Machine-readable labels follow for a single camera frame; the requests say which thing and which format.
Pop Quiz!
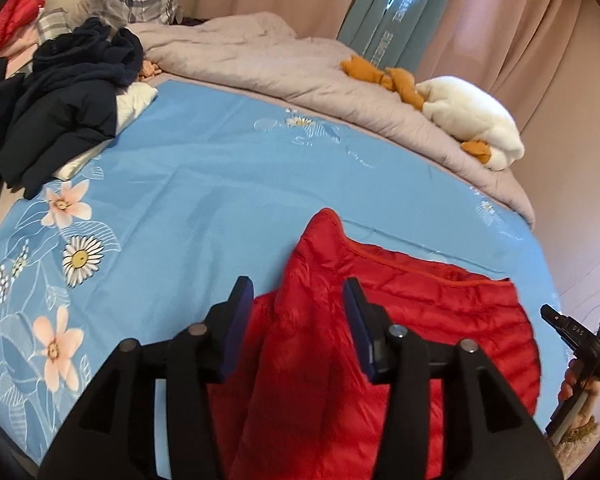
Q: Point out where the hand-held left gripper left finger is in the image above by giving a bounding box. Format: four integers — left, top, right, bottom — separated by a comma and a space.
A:
37, 276, 255, 480

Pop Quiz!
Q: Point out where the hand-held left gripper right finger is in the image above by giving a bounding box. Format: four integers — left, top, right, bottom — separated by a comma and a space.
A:
342, 277, 563, 480

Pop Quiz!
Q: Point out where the white cloth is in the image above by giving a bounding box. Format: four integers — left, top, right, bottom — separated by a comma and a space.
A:
52, 81, 159, 181

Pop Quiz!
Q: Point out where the small orange plush toy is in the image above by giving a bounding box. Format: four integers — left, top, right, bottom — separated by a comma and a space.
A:
137, 59, 163, 82

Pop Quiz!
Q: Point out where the teal curtain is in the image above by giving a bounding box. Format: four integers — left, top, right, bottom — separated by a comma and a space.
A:
336, 0, 453, 63

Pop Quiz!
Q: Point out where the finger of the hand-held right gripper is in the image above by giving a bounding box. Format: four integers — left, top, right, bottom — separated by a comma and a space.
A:
540, 303, 600, 361

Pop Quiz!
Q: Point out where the navy puffer jacket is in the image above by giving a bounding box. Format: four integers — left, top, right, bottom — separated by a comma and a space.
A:
0, 77, 121, 201

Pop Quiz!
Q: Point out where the person's right hand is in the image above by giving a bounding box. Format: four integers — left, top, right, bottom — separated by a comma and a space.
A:
557, 356, 600, 426

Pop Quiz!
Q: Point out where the pink cloth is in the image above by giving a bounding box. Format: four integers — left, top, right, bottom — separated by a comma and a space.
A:
0, 25, 41, 77

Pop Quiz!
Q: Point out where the red down jacket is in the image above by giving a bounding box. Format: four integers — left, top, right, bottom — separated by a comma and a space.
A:
207, 207, 541, 480

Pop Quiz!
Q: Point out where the grey comforter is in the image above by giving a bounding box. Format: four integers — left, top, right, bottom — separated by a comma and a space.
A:
125, 12, 536, 228

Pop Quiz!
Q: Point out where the blue floral bed sheet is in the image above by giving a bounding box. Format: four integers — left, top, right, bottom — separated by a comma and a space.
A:
0, 76, 561, 480

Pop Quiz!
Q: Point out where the red puffer garment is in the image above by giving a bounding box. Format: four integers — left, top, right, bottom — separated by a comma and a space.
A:
0, 0, 47, 56

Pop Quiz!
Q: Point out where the person's right forearm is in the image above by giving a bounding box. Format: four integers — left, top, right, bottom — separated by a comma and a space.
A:
560, 407, 600, 448

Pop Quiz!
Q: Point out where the white duck plush toy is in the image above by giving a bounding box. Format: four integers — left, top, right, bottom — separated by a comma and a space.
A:
341, 55, 526, 171

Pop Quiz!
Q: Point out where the navy fleece sweater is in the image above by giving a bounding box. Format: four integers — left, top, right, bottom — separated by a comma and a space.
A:
32, 17, 146, 90

